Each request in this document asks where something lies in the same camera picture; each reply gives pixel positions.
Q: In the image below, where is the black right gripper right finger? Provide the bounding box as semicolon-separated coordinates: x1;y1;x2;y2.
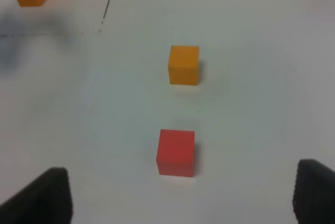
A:
292;159;334;224

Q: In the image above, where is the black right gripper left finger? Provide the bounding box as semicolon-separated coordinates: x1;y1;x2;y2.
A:
1;167;73;224

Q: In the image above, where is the red block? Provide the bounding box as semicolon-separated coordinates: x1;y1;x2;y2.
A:
156;129;195;177

